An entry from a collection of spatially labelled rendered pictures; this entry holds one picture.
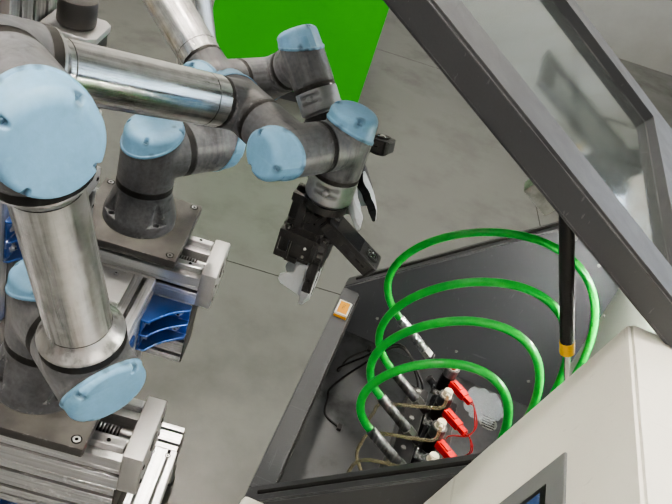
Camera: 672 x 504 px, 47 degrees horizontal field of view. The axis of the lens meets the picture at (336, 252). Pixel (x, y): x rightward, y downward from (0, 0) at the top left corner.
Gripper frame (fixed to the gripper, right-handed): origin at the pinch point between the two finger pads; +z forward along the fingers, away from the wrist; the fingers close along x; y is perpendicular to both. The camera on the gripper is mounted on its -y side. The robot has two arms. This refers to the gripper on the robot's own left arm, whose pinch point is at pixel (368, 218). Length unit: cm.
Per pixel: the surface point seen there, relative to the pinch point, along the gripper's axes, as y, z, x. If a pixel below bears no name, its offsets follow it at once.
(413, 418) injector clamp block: 5.7, 39.7, -4.2
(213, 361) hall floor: 117, 43, -99
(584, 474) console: -36, 27, 52
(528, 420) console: -27, 28, 34
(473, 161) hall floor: 67, 15, -345
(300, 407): 23.2, 30.5, 4.9
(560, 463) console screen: -33, 27, 48
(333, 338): 23.1, 24.0, -16.3
